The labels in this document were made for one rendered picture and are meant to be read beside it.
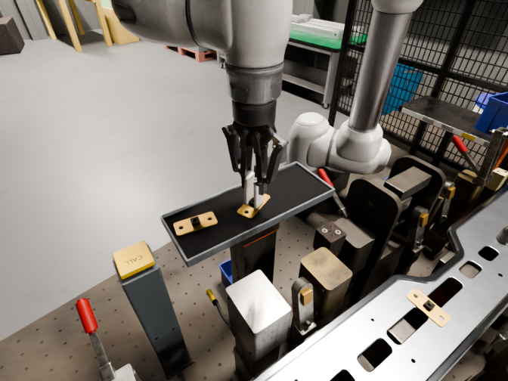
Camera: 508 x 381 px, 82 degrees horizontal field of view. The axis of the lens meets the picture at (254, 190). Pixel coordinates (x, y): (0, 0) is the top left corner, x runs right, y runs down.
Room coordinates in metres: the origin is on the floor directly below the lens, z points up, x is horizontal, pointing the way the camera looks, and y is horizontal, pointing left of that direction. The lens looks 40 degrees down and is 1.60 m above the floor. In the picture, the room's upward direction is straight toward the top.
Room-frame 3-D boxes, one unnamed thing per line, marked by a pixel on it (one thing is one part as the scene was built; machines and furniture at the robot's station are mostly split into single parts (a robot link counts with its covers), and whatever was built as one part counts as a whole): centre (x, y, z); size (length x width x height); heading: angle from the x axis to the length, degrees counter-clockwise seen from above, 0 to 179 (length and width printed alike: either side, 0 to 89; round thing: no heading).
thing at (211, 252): (0.48, 0.00, 1.16); 0.37 x 0.14 x 0.02; 123
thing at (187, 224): (0.42, 0.12, 1.17); 0.08 x 0.04 x 0.01; 115
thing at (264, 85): (0.48, 0.00, 1.43); 0.09 x 0.09 x 0.06
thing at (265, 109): (0.48, 0.00, 1.36); 0.08 x 0.07 x 0.09; 58
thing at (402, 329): (0.28, -0.31, 0.84); 0.12 x 0.05 x 0.29; 33
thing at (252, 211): (0.48, 0.00, 1.17); 0.08 x 0.04 x 0.01; 148
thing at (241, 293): (0.29, 0.00, 0.90); 0.13 x 0.08 x 0.41; 33
